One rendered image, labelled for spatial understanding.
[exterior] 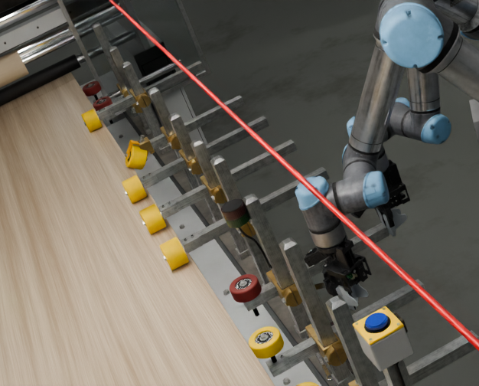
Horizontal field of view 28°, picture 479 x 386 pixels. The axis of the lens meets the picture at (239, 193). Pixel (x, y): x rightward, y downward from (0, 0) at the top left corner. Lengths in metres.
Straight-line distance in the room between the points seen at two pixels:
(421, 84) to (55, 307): 1.22
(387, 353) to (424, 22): 0.62
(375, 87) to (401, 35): 0.25
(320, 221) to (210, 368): 0.47
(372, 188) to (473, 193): 2.19
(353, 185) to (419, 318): 1.63
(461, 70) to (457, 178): 2.46
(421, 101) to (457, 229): 1.70
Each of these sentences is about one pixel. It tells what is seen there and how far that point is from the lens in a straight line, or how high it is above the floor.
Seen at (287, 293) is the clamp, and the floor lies 0.87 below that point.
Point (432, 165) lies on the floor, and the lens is 4.52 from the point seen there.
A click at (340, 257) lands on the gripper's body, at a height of 1.08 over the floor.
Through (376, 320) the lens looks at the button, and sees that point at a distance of 1.71.
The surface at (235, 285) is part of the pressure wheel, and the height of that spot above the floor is 0.90.
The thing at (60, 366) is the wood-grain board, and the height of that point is 0.90.
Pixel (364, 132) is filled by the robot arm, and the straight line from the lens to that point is 2.14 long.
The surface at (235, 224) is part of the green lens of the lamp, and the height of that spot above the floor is 1.11.
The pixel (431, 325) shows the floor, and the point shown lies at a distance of 3.61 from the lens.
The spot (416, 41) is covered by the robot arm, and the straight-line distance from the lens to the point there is 1.88.
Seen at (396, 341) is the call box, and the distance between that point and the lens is 1.71.
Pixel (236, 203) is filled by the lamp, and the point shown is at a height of 1.15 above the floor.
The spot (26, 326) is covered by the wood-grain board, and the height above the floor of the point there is 0.90.
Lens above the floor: 2.28
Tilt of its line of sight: 28 degrees down
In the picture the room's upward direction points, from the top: 23 degrees counter-clockwise
